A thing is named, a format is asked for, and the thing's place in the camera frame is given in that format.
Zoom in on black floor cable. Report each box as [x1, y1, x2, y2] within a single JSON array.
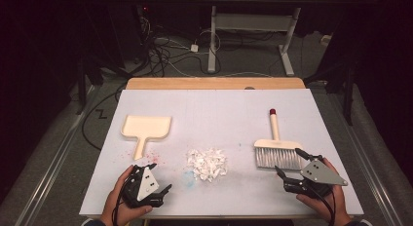
[[81, 84, 129, 152]]

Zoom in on hand-held gripper cable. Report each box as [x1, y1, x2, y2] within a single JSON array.
[[111, 186, 126, 226], [310, 185, 337, 226]]

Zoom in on right hand-held gripper cable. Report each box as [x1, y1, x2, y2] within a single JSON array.
[[310, 185, 337, 226]]

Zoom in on person's left hand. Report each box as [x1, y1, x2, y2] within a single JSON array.
[[99, 165, 154, 226]]

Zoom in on person's right hand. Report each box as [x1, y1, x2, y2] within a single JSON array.
[[295, 157, 354, 226]]

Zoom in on cream plastic dustpan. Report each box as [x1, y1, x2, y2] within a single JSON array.
[[120, 114, 172, 162]]

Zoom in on white foam board mat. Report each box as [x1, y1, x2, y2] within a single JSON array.
[[79, 89, 365, 218]]

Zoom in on black metal stand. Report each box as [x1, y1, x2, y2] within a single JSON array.
[[75, 55, 88, 116], [343, 64, 356, 127]]

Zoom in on left hand-held gripper cable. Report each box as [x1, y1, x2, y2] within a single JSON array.
[[111, 186, 126, 226]]

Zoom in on white metal desk frame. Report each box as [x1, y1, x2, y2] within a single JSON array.
[[194, 0, 346, 78]]

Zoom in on pile of white paper scraps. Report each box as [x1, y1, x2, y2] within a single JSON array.
[[186, 147, 229, 183]]

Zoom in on cream brush with red cap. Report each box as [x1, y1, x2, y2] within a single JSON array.
[[253, 108, 304, 171]]

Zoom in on white power strip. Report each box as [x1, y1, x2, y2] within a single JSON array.
[[319, 33, 335, 48]]

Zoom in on tangle of floor cables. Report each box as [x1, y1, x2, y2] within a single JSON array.
[[137, 15, 225, 78]]

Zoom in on aluminium floor rail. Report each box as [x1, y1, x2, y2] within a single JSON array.
[[324, 89, 405, 226], [16, 84, 98, 226]]

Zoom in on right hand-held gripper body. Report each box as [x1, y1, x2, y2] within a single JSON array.
[[282, 155, 349, 200]]

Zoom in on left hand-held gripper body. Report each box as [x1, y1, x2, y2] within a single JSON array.
[[121, 165, 164, 208]]

